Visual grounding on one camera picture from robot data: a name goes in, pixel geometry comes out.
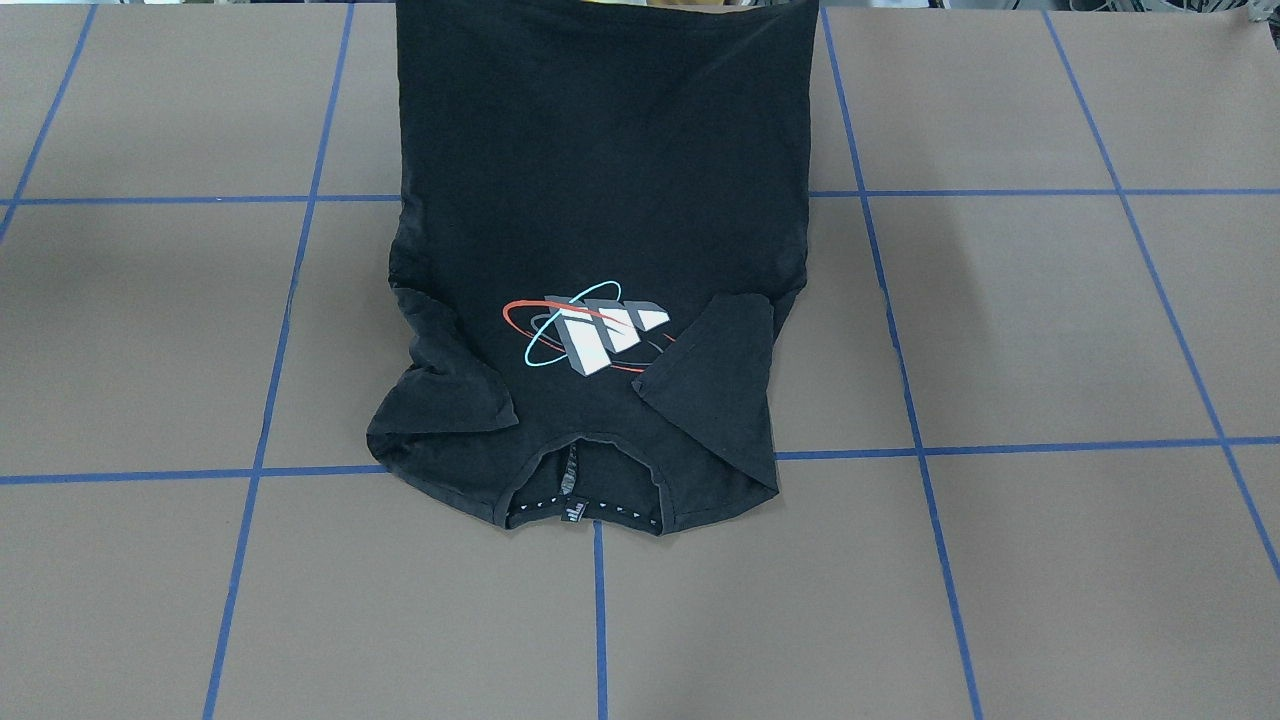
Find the black graphic t-shirt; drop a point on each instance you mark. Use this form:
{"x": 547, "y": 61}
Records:
{"x": 603, "y": 230}

